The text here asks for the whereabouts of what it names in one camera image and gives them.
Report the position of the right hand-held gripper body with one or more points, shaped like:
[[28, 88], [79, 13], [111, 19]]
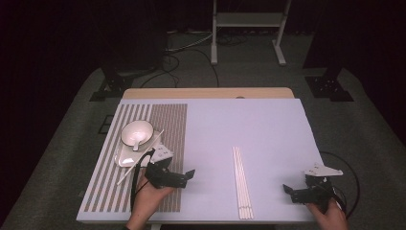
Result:
[[319, 191]]

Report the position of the white ceramic spoon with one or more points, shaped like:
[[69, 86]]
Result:
[[138, 142]]

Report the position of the white foam table cover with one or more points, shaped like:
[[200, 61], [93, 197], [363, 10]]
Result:
[[242, 124]]

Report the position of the brown striped placemat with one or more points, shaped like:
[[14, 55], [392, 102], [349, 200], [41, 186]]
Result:
[[169, 127]]

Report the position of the row of white chopsticks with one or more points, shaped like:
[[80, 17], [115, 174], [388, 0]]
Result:
[[243, 185]]

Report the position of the white square plate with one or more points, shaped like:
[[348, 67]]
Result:
[[126, 158]]

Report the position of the white metal stand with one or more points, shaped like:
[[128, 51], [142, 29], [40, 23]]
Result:
[[249, 19]]

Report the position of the person's right hand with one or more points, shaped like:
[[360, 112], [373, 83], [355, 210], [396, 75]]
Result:
[[332, 220]]

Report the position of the black stand base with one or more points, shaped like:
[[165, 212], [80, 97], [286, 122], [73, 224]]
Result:
[[328, 87], [111, 86]]

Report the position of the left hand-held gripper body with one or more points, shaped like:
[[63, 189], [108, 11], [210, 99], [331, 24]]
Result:
[[162, 177]]

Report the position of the single white chopstick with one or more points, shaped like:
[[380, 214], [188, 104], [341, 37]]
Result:
[[153, 142]]

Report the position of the white bowl with dark rim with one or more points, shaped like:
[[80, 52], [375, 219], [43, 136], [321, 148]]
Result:
[[137, 129]]

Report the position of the person's left hand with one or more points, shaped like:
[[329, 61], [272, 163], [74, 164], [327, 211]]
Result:
[[146, 201]]

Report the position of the dark floor socket box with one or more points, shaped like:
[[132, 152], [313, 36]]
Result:
[[105, 124]]

